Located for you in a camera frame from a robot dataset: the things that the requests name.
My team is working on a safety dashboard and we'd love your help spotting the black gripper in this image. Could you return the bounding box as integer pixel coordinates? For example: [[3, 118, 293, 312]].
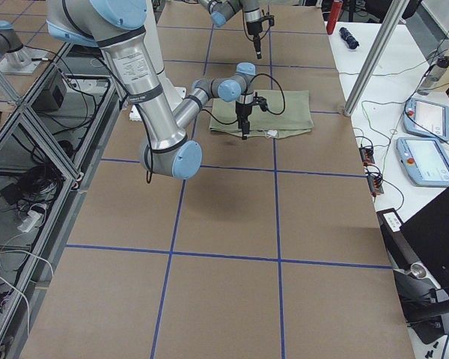
[[235, 102, 253, 140], [245, 21, 263, 59]]

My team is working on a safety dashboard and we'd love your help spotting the olive green long-sleeve shirt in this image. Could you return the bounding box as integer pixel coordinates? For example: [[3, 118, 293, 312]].
[[209, 90, 314, 139]]

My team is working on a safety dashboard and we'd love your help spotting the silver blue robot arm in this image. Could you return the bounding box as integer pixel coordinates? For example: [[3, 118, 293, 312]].
[[46, 1, 256, 180], [198, 0, 266, 59]]

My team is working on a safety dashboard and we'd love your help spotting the red cylinder tube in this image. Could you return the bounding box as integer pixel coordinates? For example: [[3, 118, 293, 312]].
[[326, 0, 343, 35]]

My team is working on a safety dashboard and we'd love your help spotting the folded dark blue umbrella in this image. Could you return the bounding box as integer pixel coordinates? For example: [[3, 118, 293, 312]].
[[339, 27, 359, 50]]

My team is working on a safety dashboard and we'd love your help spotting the far teach pendant tablet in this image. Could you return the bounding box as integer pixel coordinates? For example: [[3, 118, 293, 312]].
[[403, 98, 449, 142]]

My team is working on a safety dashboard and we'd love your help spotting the teach pendant tablet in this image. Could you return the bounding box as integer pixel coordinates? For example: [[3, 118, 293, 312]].
[[403, 98, 449, 142], [396, 137, 449, 188]]

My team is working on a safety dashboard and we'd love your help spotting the near teach pendant tablet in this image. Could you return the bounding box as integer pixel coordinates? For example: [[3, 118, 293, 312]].
[[396, 137, 449, 188]]

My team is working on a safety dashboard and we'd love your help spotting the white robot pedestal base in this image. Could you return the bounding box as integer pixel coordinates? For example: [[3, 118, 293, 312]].
[[142, 0, 186, 111]]

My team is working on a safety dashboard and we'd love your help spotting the aluminium frame post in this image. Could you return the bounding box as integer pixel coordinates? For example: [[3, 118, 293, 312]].
[[343, 0, 409, 117]]

